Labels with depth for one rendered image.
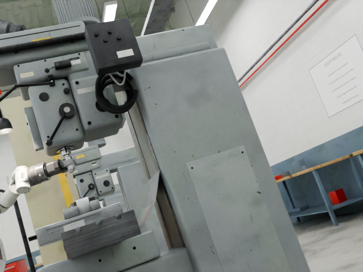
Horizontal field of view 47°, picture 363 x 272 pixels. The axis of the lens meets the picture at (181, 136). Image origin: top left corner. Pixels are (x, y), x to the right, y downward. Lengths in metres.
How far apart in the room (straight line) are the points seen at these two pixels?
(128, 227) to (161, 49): 1.10
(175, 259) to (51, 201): 2.04
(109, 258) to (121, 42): 0.91
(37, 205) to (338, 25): 4.71
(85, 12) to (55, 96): 0.48
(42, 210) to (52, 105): 1.85
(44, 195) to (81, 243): 2.44
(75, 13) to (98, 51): 0.45
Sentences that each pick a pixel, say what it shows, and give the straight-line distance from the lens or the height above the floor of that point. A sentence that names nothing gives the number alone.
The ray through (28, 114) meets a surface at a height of 1.51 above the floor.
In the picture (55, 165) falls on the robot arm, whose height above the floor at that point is 1.24.
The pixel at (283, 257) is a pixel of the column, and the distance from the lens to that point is 1.98.
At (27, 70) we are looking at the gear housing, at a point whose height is 1.68.
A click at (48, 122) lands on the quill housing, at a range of 1.98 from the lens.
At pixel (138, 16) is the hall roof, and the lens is 11.45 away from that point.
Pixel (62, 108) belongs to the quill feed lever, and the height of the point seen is 1.46.
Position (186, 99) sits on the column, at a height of 1.34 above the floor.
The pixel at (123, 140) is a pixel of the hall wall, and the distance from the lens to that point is 11.45.
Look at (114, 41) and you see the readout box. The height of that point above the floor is 1.62.
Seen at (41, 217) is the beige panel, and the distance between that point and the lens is 3.73.
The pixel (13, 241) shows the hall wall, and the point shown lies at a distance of 11.07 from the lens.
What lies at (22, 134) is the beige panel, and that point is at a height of 1.95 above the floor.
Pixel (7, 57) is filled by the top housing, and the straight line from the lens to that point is 2.07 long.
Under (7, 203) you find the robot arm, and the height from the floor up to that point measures 1.17.
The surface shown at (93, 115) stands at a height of 1.40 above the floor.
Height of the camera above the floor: 0.84
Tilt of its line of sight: 10 degrees up
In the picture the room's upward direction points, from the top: 19 degrees counter-clockwise
